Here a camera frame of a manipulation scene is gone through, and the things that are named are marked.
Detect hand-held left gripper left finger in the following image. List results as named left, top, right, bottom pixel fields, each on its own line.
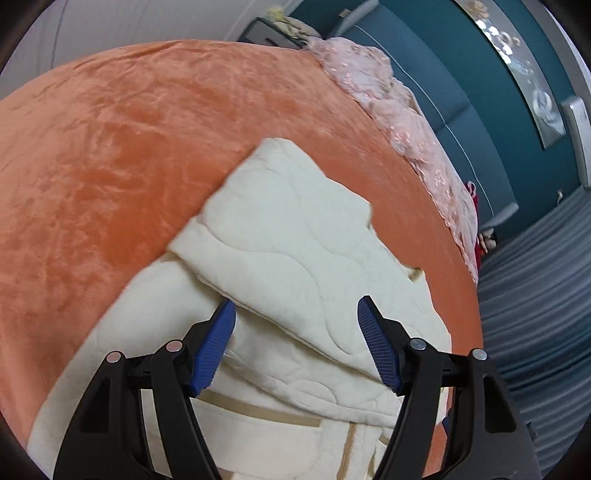
left=53, top=300, right=237, bottom=480

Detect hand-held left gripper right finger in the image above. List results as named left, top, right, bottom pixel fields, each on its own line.
left=358, top=295, right=542, bottom=480

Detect cream quilted robe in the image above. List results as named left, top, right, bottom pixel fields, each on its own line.
left=27, top=137, right=455, bottom=480

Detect grey striped curtain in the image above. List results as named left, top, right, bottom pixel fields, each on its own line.
left=476, top=185, right=591, bottom=480

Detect orange plush blanket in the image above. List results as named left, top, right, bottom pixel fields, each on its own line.
left=0, top=39, right=485, bottom=480

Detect pink lace bedspread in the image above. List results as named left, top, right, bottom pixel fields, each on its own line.
left=307, top=37, right=481, bottom=283

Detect teal padded headboard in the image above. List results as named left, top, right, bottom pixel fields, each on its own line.
left=323, top=0, right=520, bottom=241

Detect dark nightstand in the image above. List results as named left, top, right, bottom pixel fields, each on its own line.
left=238, top=16, right=308, bottom=51

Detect white wall panel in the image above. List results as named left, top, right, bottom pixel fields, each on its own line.
left=561, top=95, right=591, bottom=190

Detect floral wall picture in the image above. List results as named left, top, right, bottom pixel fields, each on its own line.
left=455, top=0, right=568, bottom=149

